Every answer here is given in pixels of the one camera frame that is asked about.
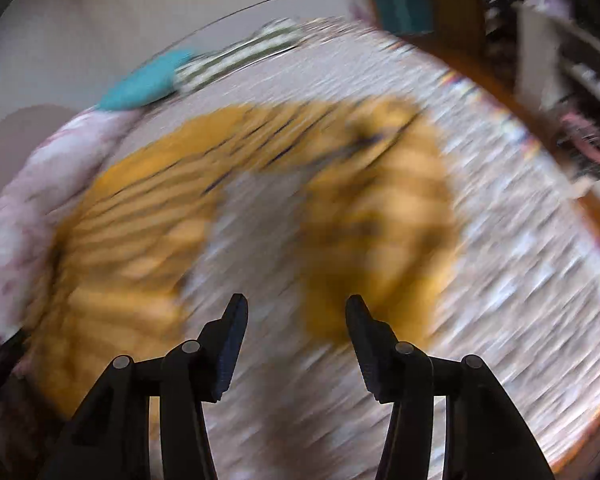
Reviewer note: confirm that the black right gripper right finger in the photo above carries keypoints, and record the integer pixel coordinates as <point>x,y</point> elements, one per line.
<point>485,435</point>

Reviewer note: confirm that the cluttered shelf unit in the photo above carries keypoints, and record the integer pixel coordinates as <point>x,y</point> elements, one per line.
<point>550,50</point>

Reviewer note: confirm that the teal pillow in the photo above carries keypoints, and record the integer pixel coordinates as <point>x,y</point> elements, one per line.
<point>148,84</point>

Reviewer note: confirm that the yellow striped sweater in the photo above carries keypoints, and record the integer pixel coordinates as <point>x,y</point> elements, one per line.
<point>297,205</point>

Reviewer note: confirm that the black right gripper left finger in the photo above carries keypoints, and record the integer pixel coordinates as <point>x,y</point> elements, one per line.
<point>108,436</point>

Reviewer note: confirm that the green white dotted pillow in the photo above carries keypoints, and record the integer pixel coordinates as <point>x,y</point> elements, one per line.
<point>271,39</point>

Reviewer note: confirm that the brown wooden door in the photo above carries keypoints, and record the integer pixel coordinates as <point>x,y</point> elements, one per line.
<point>452,24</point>

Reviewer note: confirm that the pink floral duvet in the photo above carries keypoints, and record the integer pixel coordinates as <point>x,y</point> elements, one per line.
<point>41,193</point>

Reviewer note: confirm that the beige dotted quilt bedspread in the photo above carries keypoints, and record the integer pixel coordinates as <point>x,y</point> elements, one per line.
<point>525,291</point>

